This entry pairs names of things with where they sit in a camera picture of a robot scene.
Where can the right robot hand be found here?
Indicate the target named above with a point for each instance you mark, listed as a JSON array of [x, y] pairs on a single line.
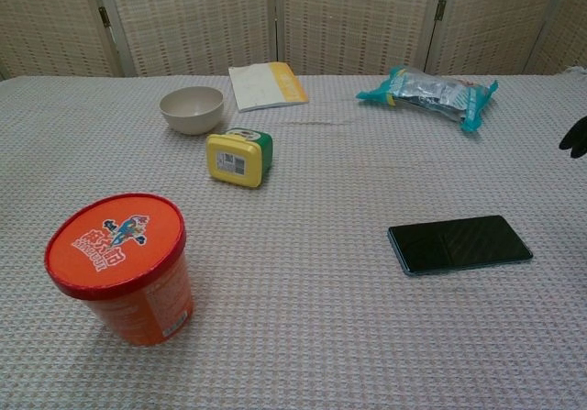
[[579, 138]]

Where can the white woven tablecloth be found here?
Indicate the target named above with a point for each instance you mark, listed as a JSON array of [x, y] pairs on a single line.
[[321, 300]]

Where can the teal snack bag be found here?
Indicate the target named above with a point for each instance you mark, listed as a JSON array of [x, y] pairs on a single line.
[[426, 93]]

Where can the black and teal smartphone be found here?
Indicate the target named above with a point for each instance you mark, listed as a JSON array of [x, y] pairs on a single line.
[[458, 245]]

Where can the white and yellow booklet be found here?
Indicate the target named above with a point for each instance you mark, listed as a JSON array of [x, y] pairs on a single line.
[[257, 86]]

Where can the yellow and green box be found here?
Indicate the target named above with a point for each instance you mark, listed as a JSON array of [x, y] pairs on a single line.
[[231, 160]]

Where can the beige bowl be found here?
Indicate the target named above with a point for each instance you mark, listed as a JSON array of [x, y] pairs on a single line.
[[192, 117]]

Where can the woven folding screen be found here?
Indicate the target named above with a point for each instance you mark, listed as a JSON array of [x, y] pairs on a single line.
[[192, 15]]

